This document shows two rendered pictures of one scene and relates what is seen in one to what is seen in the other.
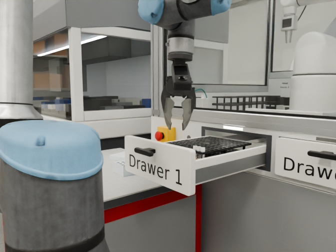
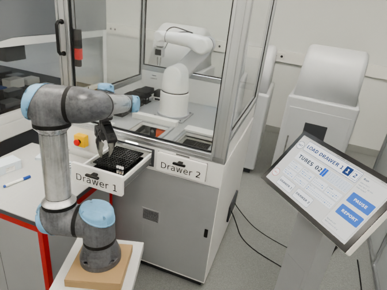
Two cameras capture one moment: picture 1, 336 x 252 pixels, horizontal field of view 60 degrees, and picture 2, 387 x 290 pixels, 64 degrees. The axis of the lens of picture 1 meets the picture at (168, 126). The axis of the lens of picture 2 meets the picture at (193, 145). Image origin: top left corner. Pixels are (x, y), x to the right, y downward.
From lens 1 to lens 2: 92 cm
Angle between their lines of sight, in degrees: 37
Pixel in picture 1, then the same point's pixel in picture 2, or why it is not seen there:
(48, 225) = (106, 239)
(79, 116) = not seen: outside the picture
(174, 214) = (99, 194)
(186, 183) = (120, 191)
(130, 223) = not seen: hidden behind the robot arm
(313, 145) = (174, 157)
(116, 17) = (12, 29)
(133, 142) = (79, 167)
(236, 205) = (134, 183)
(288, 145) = (163, 156)
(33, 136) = (101, 217)
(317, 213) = (175, 186)
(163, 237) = not seen: hidden behind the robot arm
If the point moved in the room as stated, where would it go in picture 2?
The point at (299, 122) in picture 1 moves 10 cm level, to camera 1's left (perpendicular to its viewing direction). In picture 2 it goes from (169, 145) to (151, 148)
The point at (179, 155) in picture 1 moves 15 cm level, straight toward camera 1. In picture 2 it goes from (115, 178) to (124, 195)
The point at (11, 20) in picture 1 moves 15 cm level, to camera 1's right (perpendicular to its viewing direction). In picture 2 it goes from (67, 167) to (111, 160)
